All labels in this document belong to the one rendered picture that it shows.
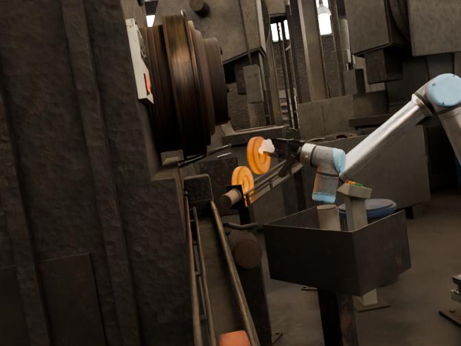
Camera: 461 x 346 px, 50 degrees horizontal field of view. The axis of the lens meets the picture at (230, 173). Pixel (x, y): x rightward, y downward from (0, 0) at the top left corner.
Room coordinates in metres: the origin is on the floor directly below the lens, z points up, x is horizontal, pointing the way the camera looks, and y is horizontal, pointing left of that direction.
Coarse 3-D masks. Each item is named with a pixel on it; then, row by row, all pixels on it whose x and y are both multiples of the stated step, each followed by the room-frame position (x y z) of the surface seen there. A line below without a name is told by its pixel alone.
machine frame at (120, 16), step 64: (0, 0) 1.10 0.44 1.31; (64, 0) 1.08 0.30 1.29; (128, 0) 1.36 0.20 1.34; (0, 64) 1.10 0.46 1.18; (64, 64) 1.11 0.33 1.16; (128, 64) 1.12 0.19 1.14; (0, 128) 1.07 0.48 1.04; (64, 128) 1.11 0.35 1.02; (128, 128) 1.12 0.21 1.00; (0, 192) 1.10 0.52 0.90; (64, 192) 1.11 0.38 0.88; (128, 192) 1.12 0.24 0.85; (0, 256) 1.09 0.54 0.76; (64, 256) 1.11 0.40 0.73; (128, 256) 1.12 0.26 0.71; (0, 320) 1.08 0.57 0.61; (64, 320) 1.09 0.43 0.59; (128, 320) 1.09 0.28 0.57; (192, 320) 1.13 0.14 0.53
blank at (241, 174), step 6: (240, 168) 2.10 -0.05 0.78; (246, 168) 2.14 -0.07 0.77; (234, 174) 2.08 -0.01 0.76; (240, 174) 2.08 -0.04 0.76; (246, 174) 2.13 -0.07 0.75; (234, 180) 2.07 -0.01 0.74; (240, 180) 2.07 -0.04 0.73; (246, 180) 2.15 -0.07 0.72; (252, 180) 2.18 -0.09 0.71; (246, 186) 2.15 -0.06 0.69; (252, 186) 2.17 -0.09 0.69
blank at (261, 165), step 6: (252, 138) 2.07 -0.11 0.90; (258, 138) 2.06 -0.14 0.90; (252, 144) 2.02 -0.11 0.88; (258, 144) 2.05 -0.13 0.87; (252, 150) 2.01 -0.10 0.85; (258, 150) 2.04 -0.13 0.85; (252, 156) 2.01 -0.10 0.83; (258, 156) 2.04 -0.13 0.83; (264, 156) 2.10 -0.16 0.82; (252, 162) 2.01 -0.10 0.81; (258, 162) 2.03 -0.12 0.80; (264, 162) 2.08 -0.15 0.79; (252, 168) 2.03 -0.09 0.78; (258, 168) 2.02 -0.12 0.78; (264, 168) 2.07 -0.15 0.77
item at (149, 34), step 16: (144, 32) 1.49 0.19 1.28; (160, 32) 1.48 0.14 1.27; (160, 48) 1.44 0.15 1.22; (160, 64) 1.41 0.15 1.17; (160, 80) 1.41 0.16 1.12; (160, 96) 1.41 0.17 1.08; (176, 96) 1.38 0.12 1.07; (160, 112) 1.42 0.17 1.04; (176, 112) 1.39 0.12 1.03; (160, 128) 1.45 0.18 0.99; (176, 128) 1.46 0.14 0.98; (160, 144) 1.50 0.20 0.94; (176, 144) 1.52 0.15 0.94
